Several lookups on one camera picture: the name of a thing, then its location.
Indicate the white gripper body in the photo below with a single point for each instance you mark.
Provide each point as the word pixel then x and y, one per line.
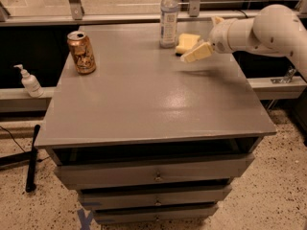
pixel 219 37

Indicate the yellow sponge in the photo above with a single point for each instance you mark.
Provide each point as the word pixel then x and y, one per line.
pixel 186 42

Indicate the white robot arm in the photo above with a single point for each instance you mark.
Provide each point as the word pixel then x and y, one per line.
pixel 275 31

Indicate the clear blue plastic bottle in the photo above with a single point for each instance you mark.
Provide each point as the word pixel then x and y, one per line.
pixel 168 23

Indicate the white pump dispenser bottle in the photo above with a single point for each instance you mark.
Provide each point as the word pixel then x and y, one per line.
pixel 30 82

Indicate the grey drawer cabinet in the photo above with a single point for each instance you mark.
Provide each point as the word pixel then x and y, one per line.
pixel 143 105

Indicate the gold soda can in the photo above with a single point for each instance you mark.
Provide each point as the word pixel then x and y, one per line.
pixel 81 51

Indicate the middle grey drawer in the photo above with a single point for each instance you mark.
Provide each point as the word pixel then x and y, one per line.
pixel 175 196

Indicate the grey drawer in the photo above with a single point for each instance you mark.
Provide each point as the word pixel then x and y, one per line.
pixel 155 213
pixel 175 196
pixel 133 174

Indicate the top grey drawer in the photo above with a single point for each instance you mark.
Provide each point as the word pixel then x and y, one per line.
pixel 133 174

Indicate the bottom grey drawer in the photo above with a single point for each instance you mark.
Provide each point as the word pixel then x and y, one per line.
pixel 155 213

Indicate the black stand leg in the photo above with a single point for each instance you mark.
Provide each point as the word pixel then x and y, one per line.
pixel 27 156

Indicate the metal window rail frame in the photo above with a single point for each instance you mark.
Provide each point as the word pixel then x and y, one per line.
pixel 81 12

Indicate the metal bracket clamp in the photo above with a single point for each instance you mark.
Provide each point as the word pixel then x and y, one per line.
pixel 286 78

